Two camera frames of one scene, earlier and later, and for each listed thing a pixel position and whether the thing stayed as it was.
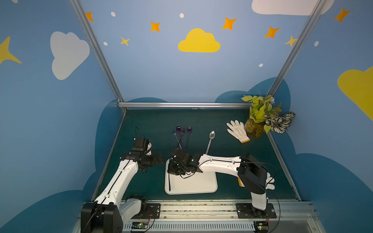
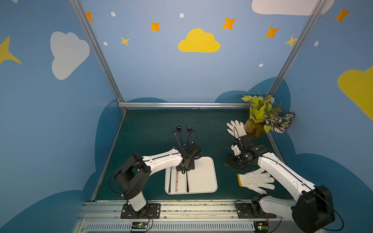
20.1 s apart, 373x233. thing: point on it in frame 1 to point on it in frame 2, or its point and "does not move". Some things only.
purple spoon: x=189 y=130 does not move
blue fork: x=169 y=183 does not move
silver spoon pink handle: x=211 y=136 to x=177 y=182
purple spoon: x=178 y=129 does not move
